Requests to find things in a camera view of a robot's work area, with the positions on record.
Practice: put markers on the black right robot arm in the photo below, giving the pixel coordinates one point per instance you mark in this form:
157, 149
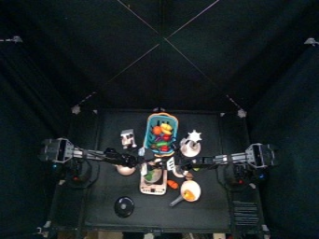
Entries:
233, 158

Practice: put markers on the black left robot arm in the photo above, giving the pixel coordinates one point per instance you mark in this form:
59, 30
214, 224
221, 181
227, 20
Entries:
62, 151

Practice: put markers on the toy fried egg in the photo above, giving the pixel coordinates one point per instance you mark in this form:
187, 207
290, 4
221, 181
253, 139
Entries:
189, 194

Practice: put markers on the white plastic spatula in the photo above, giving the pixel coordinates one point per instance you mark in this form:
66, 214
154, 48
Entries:
145, 170

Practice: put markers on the white round cup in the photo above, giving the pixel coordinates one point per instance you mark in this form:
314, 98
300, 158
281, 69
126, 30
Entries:
178, 173

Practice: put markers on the white ridged toy piece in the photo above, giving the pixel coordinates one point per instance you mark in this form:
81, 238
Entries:
170, 163

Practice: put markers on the small silver white utensil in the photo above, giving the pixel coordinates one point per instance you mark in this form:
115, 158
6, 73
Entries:
142, 151

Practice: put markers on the beige round bowl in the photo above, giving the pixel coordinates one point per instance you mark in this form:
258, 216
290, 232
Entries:
126, 170

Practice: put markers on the small brown toy food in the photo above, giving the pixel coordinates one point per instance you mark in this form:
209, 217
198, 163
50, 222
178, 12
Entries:
190, 176

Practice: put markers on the teal plastic basket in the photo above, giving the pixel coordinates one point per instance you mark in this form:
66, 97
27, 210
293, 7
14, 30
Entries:
149, 146

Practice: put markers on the small red toy fruit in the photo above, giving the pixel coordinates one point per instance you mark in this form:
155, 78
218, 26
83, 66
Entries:
165, 148

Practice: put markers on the orange toy carrot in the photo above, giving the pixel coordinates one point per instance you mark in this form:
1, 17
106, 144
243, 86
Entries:
173, 184

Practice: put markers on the green toy vegetable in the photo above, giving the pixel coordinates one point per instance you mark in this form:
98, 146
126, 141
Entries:
162, 144

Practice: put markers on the toy frying pan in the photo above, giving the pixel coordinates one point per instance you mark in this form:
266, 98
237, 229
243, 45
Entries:
191, 186

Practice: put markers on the white toy kitchen scale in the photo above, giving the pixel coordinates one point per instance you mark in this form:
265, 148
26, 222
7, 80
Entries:
154, 188

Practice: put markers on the red toy tomato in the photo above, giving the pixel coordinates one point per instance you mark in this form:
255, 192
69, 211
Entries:
166, 137

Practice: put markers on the white star shaped toy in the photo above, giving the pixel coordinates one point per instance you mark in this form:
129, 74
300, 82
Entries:
194, 136

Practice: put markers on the orange toy fruit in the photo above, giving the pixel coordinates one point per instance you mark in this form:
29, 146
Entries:
157, 130

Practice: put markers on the yellow toy banana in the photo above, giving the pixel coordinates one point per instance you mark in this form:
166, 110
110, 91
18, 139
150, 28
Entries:
166, 128

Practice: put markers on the black round lid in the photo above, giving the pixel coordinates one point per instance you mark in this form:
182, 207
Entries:
125, 206

